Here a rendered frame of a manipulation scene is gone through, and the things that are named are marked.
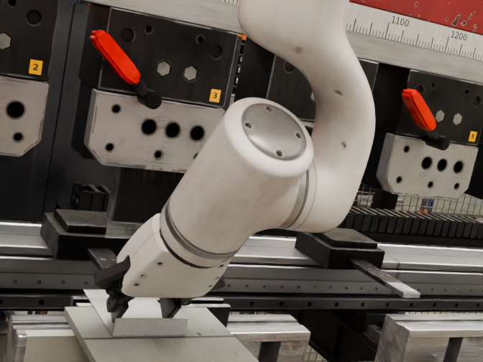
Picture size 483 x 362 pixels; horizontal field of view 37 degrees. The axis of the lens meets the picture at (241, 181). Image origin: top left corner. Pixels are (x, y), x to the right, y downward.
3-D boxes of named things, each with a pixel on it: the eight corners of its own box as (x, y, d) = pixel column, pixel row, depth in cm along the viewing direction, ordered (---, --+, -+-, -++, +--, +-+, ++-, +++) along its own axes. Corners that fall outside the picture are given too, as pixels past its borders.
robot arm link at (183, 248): (242, 184, 74) (230, 200, 76) (162, 177, 69) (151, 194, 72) (261, 256, 69) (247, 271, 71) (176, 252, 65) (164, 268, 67)
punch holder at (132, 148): (85, 163, 77) (111, 6, 74) (67, 146, 84) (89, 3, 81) (212, 176, 84) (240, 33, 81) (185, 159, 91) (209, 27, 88)
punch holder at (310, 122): (250, 179, 86) (278, 41, 83) (221, 163, 94) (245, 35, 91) (351, 189, 93) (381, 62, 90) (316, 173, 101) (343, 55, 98)
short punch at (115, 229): (107, 240, 84) (121, 160, 82) (103, 234, 86) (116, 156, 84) (186, 243, 89) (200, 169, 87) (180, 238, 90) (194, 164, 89)
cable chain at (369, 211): (335, 230, 147) (339, 211, 146) (319, 221, 152) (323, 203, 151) (489, 240, 167) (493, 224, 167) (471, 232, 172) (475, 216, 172)
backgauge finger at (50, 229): (81, 302, 89) (88, 263, 88) (39, 235, 111) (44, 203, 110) (172, 302, 95) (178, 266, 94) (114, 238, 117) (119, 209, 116)
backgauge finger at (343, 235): (379, 304, 111) (387, 274, 110) (293, 248, 133) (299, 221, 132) (438, 304, 116) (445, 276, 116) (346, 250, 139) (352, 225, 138)
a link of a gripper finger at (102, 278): (167, 248, 74) (167, 274, 79) (90, 260, 72) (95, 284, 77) (169, 258, 73) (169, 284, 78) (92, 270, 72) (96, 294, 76)
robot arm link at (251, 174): (249, 187, 74) (164, 174, 70) (315, 103, 65) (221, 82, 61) (263, 259, 69) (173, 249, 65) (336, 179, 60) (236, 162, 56)
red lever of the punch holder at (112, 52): (106, 26, 70) (165, 101, 75) (94, 24, 74) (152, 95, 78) (91, 39, 70) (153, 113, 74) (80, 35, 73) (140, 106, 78)
